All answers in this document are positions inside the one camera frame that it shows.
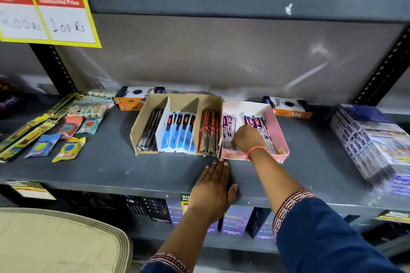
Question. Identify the person's right hand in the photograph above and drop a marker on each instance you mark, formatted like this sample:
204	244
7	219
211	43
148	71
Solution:
249	140

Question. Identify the wrapped stack of blue booklets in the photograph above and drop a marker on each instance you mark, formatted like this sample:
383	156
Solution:
371	144

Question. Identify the bunch of red pen packets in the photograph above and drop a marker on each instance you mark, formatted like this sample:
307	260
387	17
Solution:
208	132

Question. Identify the grey metal shelf rack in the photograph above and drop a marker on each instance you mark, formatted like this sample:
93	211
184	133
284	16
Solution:
224	68

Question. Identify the person's right forearm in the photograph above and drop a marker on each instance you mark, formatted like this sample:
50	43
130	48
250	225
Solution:
307	218

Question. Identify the bunch of blue pen packets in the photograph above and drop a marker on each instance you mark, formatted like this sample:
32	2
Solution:
179	132

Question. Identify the yellow green pencil packet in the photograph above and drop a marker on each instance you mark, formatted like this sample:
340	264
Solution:
27	140
62	102
27	125

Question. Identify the person's left thumb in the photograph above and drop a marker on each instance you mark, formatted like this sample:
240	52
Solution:
233	190

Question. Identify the black bottle box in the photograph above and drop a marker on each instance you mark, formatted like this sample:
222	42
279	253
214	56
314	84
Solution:
157	210
134	205

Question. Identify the white eraser packet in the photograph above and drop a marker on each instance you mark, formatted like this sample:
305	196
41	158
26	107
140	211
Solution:
101	93

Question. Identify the white shelf label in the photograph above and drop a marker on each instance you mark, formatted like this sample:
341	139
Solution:
30	190

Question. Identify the pink cardboard box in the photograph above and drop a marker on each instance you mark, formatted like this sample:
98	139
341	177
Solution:
272	122

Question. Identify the yellow price sign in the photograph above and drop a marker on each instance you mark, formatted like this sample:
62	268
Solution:
48	10

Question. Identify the blue round sharpener packet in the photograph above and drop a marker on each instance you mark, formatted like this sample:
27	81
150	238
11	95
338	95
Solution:
43	145

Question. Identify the brown cardboard divided box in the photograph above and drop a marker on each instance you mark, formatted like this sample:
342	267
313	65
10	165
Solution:
179	101

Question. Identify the bunch of black pen packets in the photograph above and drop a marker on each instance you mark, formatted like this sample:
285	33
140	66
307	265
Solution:
150	130

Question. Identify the yellow round sharpener packet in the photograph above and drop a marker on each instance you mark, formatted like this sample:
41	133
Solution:
69	149

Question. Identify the clear eraser packet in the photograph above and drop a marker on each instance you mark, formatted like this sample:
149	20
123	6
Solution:
86	109

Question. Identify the yellow shelf label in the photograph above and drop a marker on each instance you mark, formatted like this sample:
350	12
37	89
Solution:
394	216

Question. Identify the person's right fingers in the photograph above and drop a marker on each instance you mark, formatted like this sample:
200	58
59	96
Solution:
237	141

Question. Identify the black and orange box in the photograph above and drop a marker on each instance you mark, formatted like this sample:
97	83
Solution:
136	96
290	106

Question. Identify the pink round sharpener packet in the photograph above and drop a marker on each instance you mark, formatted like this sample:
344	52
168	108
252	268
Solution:
69	127

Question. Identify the purple bottle box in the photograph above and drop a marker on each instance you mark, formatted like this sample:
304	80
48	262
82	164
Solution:
236	221
264	229
174	212

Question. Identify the person's left forearm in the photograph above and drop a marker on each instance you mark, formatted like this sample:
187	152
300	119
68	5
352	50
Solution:
179	240

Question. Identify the beige woven tray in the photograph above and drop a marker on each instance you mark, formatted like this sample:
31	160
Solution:
61	244

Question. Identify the person's left hand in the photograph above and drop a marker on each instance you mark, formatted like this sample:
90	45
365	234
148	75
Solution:
209	194

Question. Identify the teal round sharpener packet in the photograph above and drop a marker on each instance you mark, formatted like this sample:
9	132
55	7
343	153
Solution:
89	125

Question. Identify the yellow black hanging tag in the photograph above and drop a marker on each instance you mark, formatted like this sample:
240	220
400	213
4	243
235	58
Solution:
185	204

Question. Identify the bunch of white pen packets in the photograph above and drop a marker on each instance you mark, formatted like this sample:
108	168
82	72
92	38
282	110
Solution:
228	132

